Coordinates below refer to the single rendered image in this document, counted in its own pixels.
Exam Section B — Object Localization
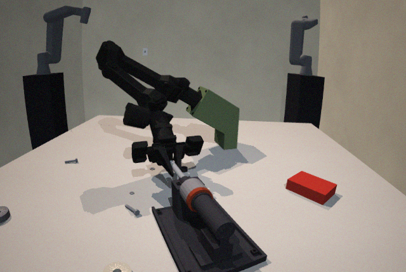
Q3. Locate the red rectangular block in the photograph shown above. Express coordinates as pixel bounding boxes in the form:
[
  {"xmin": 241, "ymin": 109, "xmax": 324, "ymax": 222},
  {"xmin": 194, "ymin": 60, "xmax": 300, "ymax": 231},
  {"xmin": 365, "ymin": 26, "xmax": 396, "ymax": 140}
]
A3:
[{"xmin": 286, "ymin": 171, "xmax": 337, "ymax": 205}]

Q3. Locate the red-brown ring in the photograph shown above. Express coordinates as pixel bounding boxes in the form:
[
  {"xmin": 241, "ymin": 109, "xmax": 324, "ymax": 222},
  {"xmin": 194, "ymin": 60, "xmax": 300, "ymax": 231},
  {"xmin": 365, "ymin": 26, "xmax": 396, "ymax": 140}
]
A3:
[{"xmin": 187, "ymin": 187, "xmax": 213, "ymax": 212}]

